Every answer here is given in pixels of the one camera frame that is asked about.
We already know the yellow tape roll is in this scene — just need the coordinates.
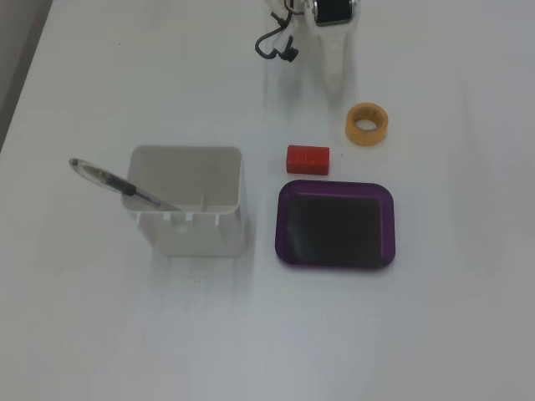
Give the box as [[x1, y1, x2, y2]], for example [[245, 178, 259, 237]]
[[344, 103, 390, 147]]

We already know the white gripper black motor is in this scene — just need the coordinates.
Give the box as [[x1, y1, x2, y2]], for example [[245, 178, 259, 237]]
[[303, 0, 363, 105]]

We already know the black clear ballpoint pen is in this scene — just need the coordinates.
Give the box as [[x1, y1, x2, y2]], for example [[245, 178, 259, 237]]
[[68, 157, 183, 212]]

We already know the white plastic box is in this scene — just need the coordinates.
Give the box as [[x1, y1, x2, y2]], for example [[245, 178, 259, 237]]
[[120, 145, 246, 257]]

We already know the red rectangular block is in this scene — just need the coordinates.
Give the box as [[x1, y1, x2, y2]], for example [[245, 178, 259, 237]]
[[286, 145, 331, 175]]

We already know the purple metal tray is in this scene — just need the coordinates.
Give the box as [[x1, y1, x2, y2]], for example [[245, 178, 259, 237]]
[[274, 180, 396, 272]]

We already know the black cable with clip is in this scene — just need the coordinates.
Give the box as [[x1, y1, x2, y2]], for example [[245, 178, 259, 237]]
[[254, 11, 300, 63]]

